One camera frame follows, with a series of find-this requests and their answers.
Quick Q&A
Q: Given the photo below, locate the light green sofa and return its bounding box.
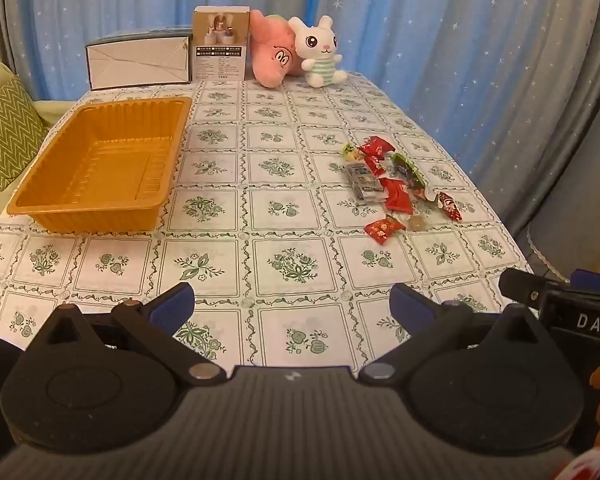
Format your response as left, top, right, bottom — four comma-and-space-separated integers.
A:
0, 60, 78, 241

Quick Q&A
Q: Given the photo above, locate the orange plastic tray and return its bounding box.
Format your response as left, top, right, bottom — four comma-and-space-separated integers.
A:
6, 96, 194, 234

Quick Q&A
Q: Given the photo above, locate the white candy wrapper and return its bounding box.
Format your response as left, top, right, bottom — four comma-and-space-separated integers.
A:
345, 162, 376, 186

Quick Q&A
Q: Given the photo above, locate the white cardboard box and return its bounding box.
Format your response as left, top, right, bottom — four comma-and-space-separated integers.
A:
84, 27, 193, 92

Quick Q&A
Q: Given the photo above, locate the blue star curtain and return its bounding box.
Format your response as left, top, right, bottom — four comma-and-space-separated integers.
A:
0, 0, 600, 241

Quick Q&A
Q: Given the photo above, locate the green floral tablecloth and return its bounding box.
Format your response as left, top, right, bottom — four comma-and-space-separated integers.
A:
0, 71, 536, 376

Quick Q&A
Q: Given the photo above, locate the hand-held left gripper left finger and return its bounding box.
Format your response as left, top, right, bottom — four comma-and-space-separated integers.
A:
22, 282, 231, 386

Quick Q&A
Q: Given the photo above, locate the silver snack packet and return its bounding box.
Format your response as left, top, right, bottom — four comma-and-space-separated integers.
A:
352, 180, 386, 206

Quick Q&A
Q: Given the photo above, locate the green zigzag cushion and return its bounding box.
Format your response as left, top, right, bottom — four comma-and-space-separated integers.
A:
0, 75, 49, 192

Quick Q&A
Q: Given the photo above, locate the dark red twisted candy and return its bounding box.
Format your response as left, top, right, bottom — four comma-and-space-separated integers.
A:
437, 192, 464, 222

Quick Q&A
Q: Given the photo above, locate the shiny red snack packet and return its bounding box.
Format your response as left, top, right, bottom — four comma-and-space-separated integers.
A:
358, 136, 394, 157

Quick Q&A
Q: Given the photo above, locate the pink star plush toy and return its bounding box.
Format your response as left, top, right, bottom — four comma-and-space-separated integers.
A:
250, 10, 302, 89

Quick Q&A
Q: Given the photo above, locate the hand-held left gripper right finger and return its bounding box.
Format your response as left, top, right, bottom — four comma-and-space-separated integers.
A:
355, 282, 571, 385

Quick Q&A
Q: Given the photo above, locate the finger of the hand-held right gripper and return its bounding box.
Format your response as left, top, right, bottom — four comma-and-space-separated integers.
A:
498, 267, 561, 308
569, 268, 600, 295

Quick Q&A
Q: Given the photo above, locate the long green snack packet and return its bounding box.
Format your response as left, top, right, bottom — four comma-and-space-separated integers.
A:
397, 162, 438, 201

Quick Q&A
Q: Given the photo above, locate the large matte red packet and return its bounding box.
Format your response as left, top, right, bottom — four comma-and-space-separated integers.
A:
379, 177, 415, 214

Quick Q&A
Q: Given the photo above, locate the red patterned candy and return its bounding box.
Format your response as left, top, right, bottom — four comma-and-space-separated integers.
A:
364, 214, 406, 246

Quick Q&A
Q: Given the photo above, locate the brown product box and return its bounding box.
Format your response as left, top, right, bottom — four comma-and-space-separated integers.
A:
191, 6, 251, 82

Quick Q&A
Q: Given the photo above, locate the white bunny plush toy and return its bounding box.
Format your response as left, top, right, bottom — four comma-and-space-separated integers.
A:
287, 15, 349, 86

